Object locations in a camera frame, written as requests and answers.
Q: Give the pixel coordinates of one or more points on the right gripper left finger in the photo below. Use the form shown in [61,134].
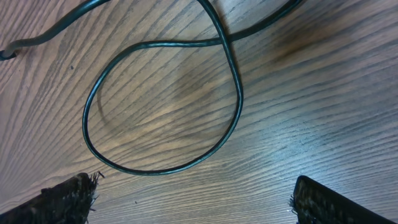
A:
[69,202]

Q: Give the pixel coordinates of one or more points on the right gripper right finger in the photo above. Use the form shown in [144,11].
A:
[314,203]

